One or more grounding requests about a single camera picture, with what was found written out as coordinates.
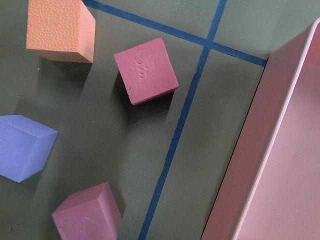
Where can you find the red foam block right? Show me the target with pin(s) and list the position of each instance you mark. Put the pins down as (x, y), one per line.
(146, 71)

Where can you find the red foam block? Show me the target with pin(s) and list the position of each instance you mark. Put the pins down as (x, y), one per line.
(146, 71)
(90, 214)

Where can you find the red foam block left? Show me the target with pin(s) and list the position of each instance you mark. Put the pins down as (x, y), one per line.
(90, 214)

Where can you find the salmon pink plastic bin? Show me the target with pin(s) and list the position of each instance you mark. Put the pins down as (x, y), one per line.
(271, 187)

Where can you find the purple foam block far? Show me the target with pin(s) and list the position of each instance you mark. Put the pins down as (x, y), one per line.
(24, 146)

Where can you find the orange foam block far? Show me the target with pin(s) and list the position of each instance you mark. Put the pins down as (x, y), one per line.
(61, 30)

